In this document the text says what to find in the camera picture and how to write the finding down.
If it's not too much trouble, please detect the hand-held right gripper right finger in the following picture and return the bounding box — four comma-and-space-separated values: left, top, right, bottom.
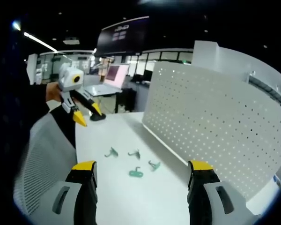
187, 160, 256, 225

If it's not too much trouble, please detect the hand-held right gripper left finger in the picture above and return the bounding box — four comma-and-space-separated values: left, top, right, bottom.
40, 160, 98, 225

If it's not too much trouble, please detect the green hook assembly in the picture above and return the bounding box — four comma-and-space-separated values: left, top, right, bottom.
148, 160, 161, 172
104, 147, 119, 158
128, 166, 144, 178
127, 149, 141, 160

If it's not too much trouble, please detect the white perforated mounting plate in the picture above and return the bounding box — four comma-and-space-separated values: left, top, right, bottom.
141, 61, 281, 202

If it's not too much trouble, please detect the person's left hand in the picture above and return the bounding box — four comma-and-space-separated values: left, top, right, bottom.
45, 82, 62, 103

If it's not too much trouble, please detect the black oval object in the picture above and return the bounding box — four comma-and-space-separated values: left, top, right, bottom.
89, 112, 107, 121

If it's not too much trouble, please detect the open laptop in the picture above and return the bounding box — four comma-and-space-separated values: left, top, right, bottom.
84, 63, 130, 97

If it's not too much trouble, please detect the grey mesh office chair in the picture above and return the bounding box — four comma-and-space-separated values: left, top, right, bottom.
13, 112, 78, 218

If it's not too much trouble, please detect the ceiling light strip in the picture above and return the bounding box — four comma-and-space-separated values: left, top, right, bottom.
23, 31, 59, 53

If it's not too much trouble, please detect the black hanging display screen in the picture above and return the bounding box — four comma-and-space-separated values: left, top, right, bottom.
94, 15, 150, 57

